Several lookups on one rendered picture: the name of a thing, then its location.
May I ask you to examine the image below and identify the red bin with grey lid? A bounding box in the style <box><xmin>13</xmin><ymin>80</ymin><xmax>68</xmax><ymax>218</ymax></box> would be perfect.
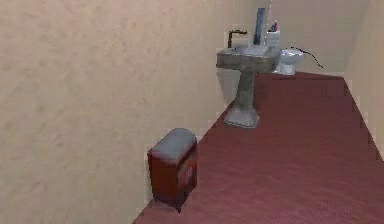
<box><xmin>147</xmin><ymin>127</ymin><xmax>198</xmax><ymax>212</ymax></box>

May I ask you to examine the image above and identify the black sink faucet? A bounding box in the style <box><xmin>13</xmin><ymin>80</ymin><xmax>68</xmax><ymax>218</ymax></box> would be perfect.
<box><xmin>227</xmin><ymin>29</ymin><xmax>248</xmax><ymax>49</ymax></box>

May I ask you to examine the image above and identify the blue tall bottle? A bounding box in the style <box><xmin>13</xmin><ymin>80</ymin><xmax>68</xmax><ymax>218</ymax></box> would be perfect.
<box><xmin>252</xmin><ymin>7</ymin><xmax>267</xmax><ymax>46</ymax></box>

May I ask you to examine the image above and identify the white cup with toothbrushes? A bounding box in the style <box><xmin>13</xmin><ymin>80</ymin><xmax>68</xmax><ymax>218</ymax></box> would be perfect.
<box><xmin>265</xmin><ymin>19</ymin><xmax>281</xmax><ymax>48</ymax></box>

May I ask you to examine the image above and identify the white toilet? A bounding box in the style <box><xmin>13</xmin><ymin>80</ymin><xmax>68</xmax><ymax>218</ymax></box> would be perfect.
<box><xmin>273</xmin><ymin>48</ymin><xmax>305</xmax><ymax>76</ymax></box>

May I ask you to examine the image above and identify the grey pedestal sink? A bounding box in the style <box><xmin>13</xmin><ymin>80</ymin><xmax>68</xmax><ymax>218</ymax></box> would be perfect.
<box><xmin>215</xmin><ymin>44</ymin><xmax>283</xmax><ymax>130</ymax></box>

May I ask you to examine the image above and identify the thin black cable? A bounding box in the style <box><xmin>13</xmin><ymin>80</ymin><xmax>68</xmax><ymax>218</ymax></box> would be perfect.
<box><xmin>290</xmin><ymin>46</ymin><xmax>324</xmax><ymax>69</ymax></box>

